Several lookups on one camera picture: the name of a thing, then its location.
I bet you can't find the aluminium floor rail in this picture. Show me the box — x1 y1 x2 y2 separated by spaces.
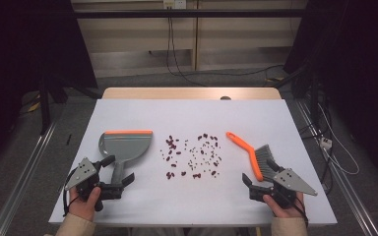
0 121 58 236
294 99 378 236

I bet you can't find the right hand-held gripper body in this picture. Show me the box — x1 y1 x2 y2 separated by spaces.
248 167 319 209

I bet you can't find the white cable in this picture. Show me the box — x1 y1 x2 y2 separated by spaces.
318 102 361 176

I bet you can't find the scatter of red beans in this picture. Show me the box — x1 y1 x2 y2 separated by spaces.
159 132 223 181

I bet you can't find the wooden table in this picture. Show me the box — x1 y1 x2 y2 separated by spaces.
101 87 283 100

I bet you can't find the black horizontal bar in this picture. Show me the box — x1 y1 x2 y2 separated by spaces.
73 9 306 19

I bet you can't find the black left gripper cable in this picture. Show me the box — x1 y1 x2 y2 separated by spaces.
62 166 82 217

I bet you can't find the person's left hand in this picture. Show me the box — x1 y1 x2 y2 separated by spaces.
68 186 102 222

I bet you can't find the person's right hand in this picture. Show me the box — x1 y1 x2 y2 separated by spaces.
263 191 307 220

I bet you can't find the white wall socket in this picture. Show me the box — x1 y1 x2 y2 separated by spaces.
162 0 187 10

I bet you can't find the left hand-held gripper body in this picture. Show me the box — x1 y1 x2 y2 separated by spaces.
64 157 125 212

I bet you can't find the black metal stand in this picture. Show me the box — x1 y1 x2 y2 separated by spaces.
275 62 323 132
37 75 70 136

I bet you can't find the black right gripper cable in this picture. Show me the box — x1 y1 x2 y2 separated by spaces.
288 196 309 228

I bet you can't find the black hanging cable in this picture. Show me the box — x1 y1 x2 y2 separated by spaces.
165 8 208 88

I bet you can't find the orange brush with grey bristles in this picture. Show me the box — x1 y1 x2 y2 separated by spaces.
225 131 279 183

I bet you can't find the dark curtain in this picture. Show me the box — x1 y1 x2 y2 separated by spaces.
0 0 97 171
283 0 378 188

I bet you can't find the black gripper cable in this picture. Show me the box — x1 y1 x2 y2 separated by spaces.
288 196 309 228
62 166 82 217

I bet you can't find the grey dustpan with orange edge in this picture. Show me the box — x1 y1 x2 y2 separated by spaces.
97 129 155 186

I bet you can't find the white power strip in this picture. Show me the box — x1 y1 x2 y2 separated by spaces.
319 137 334 150

